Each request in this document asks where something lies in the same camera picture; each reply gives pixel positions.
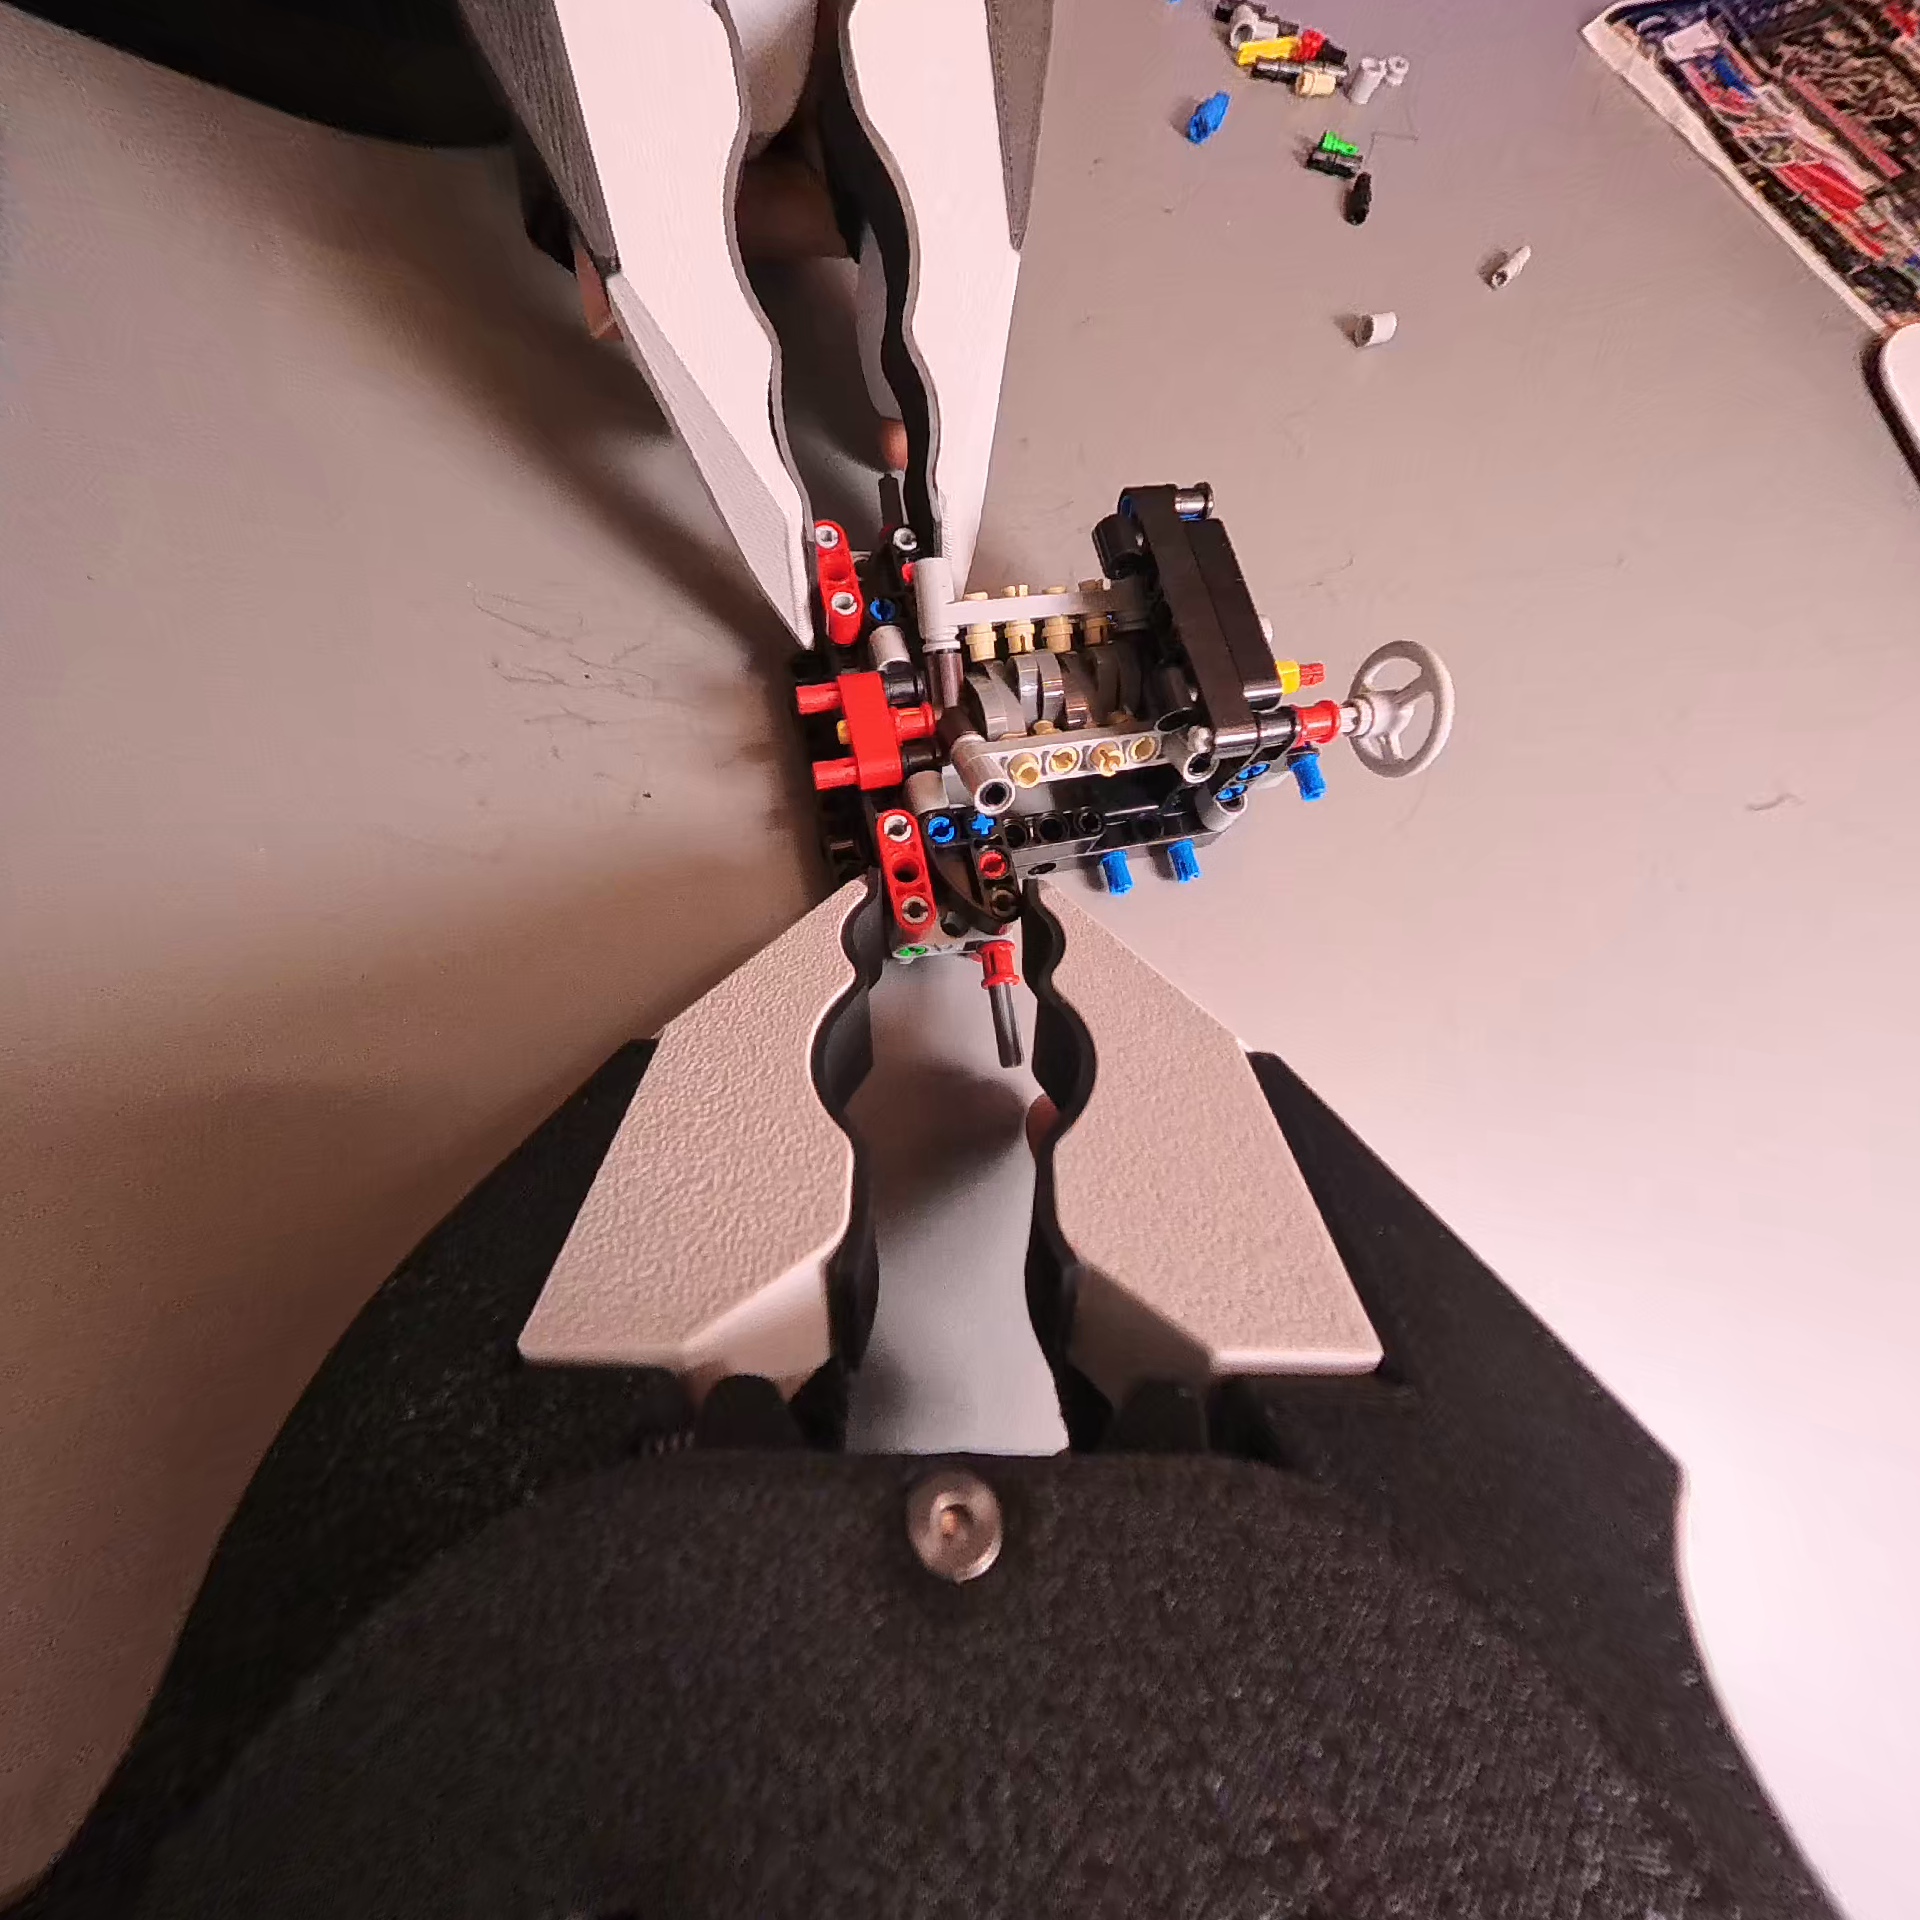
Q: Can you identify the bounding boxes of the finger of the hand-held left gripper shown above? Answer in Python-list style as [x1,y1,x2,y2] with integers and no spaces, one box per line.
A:
[839,0,1025,571]
[552,0,823,651]

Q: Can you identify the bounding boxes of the red lego beam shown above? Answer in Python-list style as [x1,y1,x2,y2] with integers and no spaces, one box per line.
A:
[873,806,941,930]

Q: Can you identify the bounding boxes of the white book stand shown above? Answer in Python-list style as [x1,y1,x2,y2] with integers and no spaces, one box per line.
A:
[1866,322,1920,491]

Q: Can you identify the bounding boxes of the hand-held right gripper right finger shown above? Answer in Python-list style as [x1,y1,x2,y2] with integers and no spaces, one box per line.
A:
[1022,883,1386,1413]

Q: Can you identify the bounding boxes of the lego engine model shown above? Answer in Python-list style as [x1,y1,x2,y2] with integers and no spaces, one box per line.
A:
[790,481,1458,1071]

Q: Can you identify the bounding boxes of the scattered loose lego pieces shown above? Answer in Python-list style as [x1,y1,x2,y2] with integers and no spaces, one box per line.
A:
[1181,0,1536,350]

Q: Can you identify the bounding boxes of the colourful printed sticker sheet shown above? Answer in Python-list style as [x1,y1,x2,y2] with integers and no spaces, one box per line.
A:
[1581,0,1920,332]

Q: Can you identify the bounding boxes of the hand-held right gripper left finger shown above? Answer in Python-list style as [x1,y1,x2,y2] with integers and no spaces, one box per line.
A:
[515,876,889,1421]

